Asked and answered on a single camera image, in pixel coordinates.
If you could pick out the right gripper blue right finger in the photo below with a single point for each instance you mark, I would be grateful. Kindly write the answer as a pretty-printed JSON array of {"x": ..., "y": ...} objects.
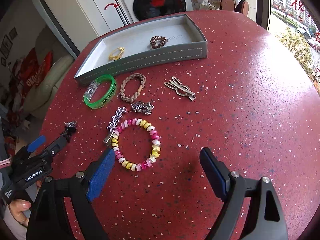
[{"x": 265, "y": 218}]

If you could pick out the green translucent bangle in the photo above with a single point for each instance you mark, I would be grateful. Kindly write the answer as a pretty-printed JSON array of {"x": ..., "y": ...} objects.
[{"x": 100, "y": 91}]

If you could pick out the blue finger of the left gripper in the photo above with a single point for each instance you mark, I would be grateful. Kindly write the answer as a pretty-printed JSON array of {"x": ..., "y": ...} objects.
[
  {"x": 33, "y": 146},
  {"x": 55, "y": 147}
]

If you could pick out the grey jewelry tray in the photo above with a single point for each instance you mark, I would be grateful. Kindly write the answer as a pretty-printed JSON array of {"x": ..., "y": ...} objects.
[{"x": 144, "y": 44}]

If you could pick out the red handled mop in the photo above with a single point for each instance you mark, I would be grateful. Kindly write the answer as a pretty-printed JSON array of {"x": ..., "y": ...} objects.
[{"x": 119, "y": 10}]

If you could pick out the red cushion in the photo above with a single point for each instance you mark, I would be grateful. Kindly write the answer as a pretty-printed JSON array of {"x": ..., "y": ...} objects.
[{"x": 34, "y": 73}]

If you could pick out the brown chair right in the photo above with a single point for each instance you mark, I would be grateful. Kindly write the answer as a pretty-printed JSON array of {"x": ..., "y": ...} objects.
[{"x": 242, "y": 7}]

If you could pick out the cream leather sofa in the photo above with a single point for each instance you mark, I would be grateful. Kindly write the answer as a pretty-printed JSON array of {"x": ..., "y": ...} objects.
[{"x": 38, "y": 99}]

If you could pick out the silver crystal brooch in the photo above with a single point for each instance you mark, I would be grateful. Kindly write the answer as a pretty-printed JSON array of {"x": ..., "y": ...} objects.
[{"x": 142, "y": 107}]

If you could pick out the silver star hair clip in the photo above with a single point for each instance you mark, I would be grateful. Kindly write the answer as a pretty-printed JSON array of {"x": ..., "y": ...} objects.
[{"x": 114, "y": 122}]

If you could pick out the brown chair left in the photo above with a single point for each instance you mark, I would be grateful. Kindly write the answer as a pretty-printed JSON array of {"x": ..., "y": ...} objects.
[{"x": 227, "y": 5}]

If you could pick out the person left hand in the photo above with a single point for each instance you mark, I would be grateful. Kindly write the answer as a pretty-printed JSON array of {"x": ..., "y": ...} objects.
[{"x": 17, "y": 208}]

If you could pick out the brown chair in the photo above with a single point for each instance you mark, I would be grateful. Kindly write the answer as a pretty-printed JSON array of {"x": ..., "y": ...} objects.
[
  {"x": 242, "y": 7},
  {"x": 227, "y": 5}
]

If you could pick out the black picture frames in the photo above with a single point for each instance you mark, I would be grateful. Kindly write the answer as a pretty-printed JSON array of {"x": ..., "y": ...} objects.
[{"x": 6, "y": 45}]

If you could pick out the black hair claw clip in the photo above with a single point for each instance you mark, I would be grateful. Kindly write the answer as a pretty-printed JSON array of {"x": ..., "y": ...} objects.
[{"x": 70, "y": 129}]

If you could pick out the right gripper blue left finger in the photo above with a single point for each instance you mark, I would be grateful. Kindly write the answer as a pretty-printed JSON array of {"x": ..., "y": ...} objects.
[{"x": 49, "y": 219}]

